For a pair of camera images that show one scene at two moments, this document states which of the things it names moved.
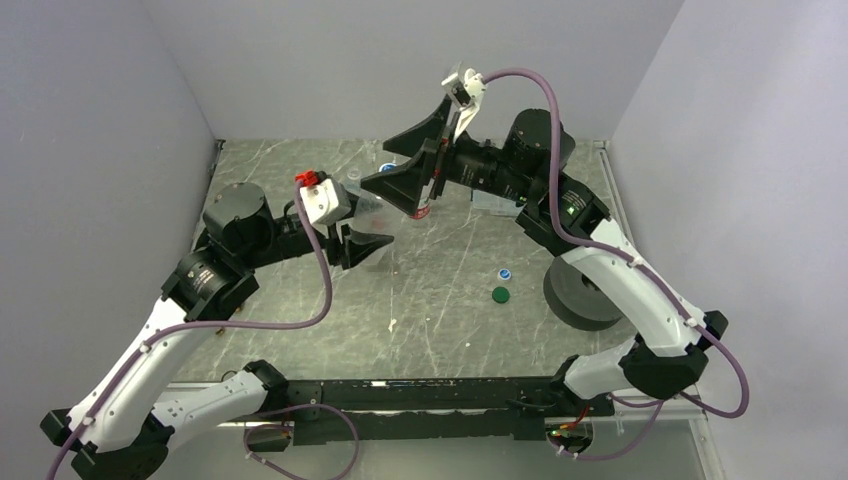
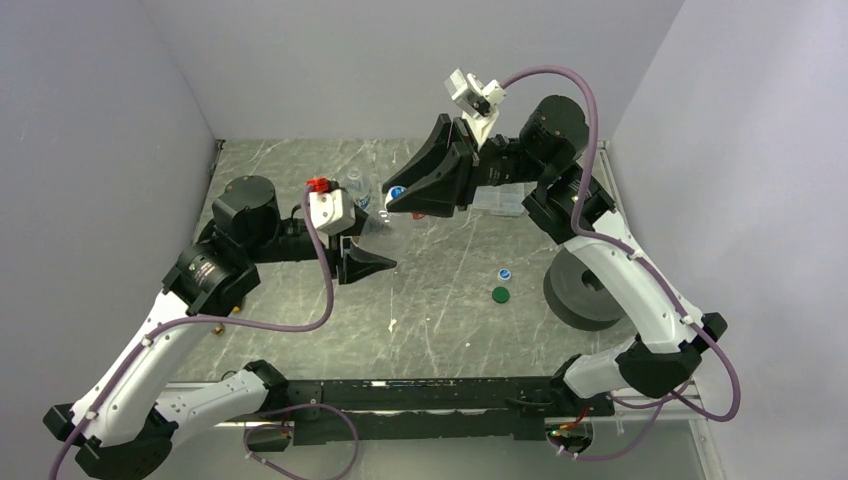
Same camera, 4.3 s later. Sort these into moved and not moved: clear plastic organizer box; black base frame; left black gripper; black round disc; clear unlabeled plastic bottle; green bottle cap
Moved: clear unlabeled plastic bottle; left black gripper
Not moved: black base frame; green bottle cap; black round disc; clear plastic organizer box
